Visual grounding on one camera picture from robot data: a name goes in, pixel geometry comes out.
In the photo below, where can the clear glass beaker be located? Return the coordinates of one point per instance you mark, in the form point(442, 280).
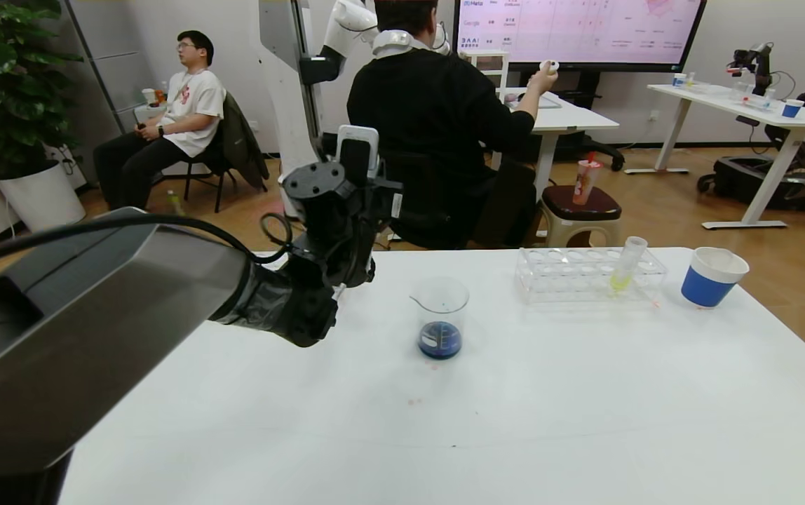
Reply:
point(440, 342)

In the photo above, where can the white humanoid robot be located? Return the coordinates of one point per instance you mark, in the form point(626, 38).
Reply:
point(290, 84)

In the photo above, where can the white neck massager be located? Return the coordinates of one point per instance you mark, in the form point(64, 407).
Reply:
point(392, 42)

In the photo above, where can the person in black sweater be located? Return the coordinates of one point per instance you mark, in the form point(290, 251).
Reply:
point(430, 105)

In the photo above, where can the white desktop drawer box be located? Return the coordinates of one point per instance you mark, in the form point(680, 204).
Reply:
point(490, 63)

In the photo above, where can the small blue paper cup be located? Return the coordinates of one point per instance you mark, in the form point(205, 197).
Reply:
point(792, 111)

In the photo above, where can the large display screen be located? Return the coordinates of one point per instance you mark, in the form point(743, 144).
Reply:
point(585, 35)

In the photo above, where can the drink cup with red straw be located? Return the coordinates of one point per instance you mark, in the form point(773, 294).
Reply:
point(585, 186)

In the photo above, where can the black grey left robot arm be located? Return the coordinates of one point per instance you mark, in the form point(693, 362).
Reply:
point(94, 315)

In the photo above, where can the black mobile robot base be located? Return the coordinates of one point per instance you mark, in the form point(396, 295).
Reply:
point(746, 179)

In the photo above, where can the clear acrylic test tube rack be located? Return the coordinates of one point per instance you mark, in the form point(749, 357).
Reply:
point(571, 277)

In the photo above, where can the green plastic bottle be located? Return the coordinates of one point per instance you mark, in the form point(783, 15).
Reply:
point(175, 200)

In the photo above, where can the olive green jacket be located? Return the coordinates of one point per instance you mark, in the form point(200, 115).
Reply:
point(245, 147)

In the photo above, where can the black metal chair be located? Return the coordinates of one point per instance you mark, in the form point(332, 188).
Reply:
point(224, 186)

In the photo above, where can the person in white t-shirt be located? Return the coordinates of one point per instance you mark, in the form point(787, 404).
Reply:
point(195, 98)

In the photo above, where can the yellow pigment test tube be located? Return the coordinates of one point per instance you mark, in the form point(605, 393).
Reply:
point(621, 282)

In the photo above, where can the black office chair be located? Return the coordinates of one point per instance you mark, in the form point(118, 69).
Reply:
point(444, 224)

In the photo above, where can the brown cushioned stool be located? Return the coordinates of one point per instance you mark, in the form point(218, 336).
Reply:
point(557, 203)

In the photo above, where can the white desk with T-legs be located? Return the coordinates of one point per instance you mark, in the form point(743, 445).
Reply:
point(718, 98)

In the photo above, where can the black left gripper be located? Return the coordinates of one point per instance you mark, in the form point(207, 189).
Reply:
point(395, 204)

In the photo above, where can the blue white paper cup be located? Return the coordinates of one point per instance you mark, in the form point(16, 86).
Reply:
point(704, 289)

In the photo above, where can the white rectangular desk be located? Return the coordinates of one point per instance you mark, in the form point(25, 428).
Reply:
point(571, 119)

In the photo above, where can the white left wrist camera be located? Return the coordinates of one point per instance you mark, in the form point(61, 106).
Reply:
point(346, 137)

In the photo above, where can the tall grey cabinet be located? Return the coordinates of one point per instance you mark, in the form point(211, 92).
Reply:
point(115, 70)

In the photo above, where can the black distant robot arm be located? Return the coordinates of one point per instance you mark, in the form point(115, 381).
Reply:
point(760, 59)

